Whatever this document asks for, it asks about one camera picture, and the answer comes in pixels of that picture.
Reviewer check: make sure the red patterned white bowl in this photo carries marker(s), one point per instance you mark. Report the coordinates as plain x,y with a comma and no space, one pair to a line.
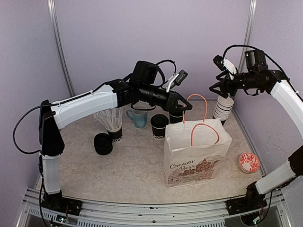
249,162

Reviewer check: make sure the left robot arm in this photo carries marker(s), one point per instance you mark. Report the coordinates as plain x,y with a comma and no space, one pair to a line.
137,86

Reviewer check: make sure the left aluminium post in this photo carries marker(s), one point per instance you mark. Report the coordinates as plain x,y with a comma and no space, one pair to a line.
59,47

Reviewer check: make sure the black cup holding straws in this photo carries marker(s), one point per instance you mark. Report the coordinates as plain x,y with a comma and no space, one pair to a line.
116,135

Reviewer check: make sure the bundle of white wrapped straws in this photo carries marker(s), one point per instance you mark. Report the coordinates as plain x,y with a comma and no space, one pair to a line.
111,118

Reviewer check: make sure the right aluminium post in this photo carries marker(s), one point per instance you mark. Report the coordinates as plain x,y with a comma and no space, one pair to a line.
248,32

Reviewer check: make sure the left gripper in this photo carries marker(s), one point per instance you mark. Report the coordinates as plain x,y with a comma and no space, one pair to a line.
173,99

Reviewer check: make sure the black paper coffee cup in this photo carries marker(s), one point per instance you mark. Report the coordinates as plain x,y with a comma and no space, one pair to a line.
175,119

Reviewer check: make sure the stack of paper cups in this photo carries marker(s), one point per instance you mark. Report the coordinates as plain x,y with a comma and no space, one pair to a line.
223,108

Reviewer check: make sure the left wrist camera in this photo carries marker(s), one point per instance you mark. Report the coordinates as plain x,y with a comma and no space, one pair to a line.
175,80

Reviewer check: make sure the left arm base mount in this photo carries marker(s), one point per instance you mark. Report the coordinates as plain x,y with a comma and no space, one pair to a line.
57,202

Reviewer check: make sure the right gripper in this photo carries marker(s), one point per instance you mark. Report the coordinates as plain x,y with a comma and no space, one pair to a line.
227,82

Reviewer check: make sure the light blue ceramic mug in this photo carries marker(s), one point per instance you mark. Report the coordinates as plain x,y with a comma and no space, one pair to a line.
138,115

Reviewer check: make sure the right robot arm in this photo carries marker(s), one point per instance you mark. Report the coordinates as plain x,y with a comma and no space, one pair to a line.
277,84

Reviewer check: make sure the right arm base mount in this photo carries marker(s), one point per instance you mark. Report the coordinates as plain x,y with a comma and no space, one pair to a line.
246,203

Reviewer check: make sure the black plastic cup lid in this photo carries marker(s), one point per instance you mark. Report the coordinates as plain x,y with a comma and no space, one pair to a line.
176,114

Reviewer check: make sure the stack of black lids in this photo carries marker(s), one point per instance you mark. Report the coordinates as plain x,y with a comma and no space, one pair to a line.
103,144

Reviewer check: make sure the aluminium post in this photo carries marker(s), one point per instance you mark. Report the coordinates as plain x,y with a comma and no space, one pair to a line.
59,47
248,32

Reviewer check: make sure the white paper bag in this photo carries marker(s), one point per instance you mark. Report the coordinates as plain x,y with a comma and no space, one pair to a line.
193,151

